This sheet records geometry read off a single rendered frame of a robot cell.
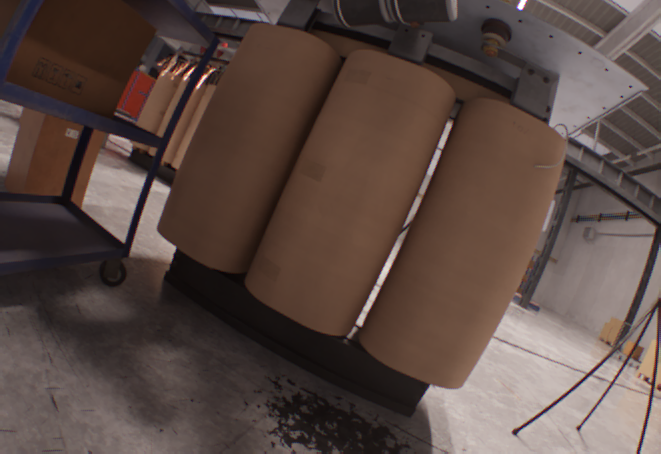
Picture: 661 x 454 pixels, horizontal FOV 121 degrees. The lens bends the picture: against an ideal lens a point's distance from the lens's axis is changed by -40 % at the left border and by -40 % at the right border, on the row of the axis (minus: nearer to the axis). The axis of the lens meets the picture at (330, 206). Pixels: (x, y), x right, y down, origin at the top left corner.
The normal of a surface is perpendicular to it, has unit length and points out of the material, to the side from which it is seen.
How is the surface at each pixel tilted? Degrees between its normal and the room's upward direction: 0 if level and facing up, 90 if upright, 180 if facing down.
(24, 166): 90
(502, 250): 90
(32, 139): 90
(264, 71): 90
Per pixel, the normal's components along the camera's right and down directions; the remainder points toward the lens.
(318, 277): -0.20, -0.07
